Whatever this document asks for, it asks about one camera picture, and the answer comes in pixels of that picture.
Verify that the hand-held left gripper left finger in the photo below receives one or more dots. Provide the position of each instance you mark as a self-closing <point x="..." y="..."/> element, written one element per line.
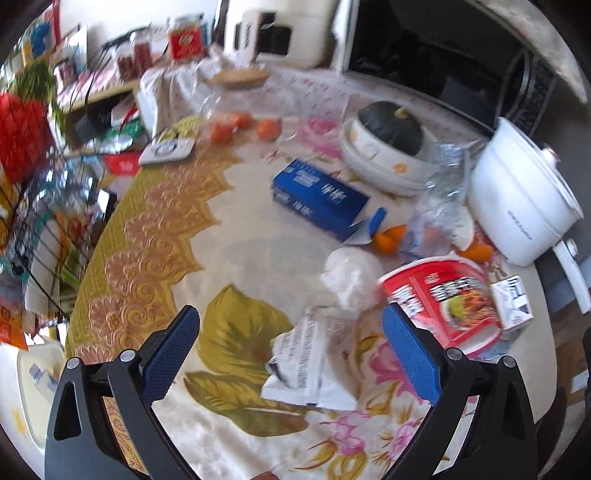
<point x="171" y="355"/>

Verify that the red instant noodle cup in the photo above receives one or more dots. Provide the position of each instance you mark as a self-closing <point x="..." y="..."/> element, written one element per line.
<point x="443" y="295"/>

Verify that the white countertop appliance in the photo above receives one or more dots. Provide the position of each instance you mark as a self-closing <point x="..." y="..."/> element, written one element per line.
<point x="295" y="32"/>

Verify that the red plastic bag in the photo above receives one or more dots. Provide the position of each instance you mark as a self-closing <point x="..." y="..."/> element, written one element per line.
<point x="23" y="138"/>

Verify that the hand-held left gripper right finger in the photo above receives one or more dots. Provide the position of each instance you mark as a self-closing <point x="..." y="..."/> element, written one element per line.
<point x="411" y="350"/>

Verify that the white electric cooking pot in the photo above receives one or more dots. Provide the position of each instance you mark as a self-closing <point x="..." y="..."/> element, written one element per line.
<point x="517" y="194"/>

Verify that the red-label jar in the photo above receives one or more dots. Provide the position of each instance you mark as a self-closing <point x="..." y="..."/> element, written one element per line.
<point x="186" y="39"/>

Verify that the crumpled white tissue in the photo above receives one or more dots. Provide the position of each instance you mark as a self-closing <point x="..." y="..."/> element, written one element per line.
<point x="351" y="272"/>

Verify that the white flat scale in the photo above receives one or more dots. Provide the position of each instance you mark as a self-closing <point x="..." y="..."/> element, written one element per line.
<point x="166" y="151"/>

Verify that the dark green pumpkin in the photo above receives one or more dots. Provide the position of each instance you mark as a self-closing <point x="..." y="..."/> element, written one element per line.
<point x="392" y="124"/>

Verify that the orange carrot with cut end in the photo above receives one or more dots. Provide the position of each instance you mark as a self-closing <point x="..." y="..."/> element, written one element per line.
<point x="390" y="239"/>

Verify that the round wooden plate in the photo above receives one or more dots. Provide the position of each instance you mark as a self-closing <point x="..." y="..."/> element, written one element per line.
<point x="240" y="77"/>

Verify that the small white milk carton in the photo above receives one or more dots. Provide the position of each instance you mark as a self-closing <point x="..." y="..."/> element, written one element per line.
<point x="510" y="300"/>

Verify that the crumpled white printed packet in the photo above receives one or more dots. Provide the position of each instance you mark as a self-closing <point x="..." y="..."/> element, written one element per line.
<point x="300" y="364"/>

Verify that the shallow white dish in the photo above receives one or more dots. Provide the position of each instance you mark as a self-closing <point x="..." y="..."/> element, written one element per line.
<point x="383" y="170"/>

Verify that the crumpled clear plastic bag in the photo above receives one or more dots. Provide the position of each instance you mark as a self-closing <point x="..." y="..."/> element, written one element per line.
<point x="438" y="207"/>

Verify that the orange tangerine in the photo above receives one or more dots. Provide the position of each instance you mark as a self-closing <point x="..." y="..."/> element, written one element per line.
<point x="221" y="134"/>
<point x="242" y="121"/>
<point x="268" y="129"/>

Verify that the blue cardboard box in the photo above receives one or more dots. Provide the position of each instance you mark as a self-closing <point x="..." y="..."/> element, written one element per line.
<point x="318" y="194"/>

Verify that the black microwave oven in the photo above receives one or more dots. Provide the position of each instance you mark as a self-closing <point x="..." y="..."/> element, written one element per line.
<point x="415" y="46"/>

